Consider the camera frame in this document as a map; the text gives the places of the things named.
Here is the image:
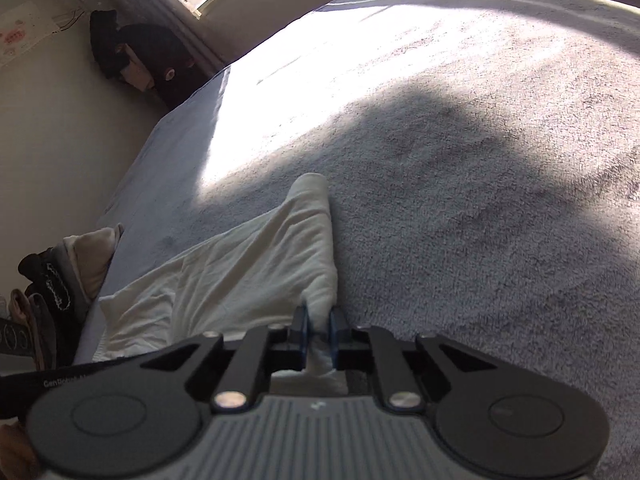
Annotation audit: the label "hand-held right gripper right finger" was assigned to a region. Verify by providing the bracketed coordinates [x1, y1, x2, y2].
[327, 305, 503, 413]

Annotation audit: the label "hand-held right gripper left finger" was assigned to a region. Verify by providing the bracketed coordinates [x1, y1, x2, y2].
[139, 304, 312, 413]

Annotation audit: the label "cream white pants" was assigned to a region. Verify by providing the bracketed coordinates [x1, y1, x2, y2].
[97, 172, 351, 396]

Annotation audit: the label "person's left hand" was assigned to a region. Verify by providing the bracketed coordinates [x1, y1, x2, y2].
[0, 422, 41, 480]

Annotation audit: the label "dark grey folded garment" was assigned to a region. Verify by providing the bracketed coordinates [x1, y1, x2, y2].
[27, 292, 68, 366]

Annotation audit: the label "dark grey patterned object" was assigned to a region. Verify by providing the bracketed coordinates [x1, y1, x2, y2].
[0, 317, 41, 361]

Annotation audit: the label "orange-brown folded garment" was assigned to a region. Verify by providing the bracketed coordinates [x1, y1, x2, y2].
[7, 287, 38, 331]

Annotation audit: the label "black ruffled folded garment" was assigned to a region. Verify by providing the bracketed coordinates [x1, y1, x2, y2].
[19, 252, 86, 321]

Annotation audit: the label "cream folded garment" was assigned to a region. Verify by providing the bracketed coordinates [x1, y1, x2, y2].
[62, 223, 125, 306]

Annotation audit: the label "dark hanging coat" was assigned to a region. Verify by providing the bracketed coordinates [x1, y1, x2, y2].
[90, 10, 211, 108]

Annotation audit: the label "grey patterned curtain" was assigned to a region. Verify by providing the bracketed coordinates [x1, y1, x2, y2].
[112, 0, 231, 71]

